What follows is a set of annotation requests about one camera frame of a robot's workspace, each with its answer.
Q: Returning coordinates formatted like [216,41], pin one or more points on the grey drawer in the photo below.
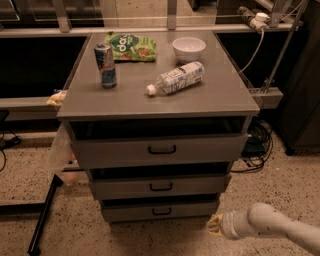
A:
[159,186]
[161,211]
[92,154]

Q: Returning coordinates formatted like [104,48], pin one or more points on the green snack bag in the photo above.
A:
[130,47]

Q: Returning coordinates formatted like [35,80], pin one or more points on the blue energy drink can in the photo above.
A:
[106,66]

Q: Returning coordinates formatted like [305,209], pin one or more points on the white bowl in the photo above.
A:
[188,49]

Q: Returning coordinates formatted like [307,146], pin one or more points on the black metal floor bar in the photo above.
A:
[34,249]

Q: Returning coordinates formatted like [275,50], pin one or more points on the clear plastic water bottle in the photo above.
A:
[177,79]

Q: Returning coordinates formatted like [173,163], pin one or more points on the grey drawer cabinet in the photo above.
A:
[220,104]

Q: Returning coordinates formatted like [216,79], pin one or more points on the clear plastic bag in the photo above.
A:
[62,162]

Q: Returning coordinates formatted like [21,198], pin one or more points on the grey middle drawer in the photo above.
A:
[159,186]

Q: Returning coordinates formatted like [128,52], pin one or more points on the grey bottom drawer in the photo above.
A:
[161,211]

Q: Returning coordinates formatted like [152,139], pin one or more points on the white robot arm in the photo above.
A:
[262,220]

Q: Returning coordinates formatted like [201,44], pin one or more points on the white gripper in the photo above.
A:
[227,224]

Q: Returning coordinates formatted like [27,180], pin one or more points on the grey top drawer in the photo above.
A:
[92,154]

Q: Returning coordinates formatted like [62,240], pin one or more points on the white power strip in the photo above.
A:
[257,21]

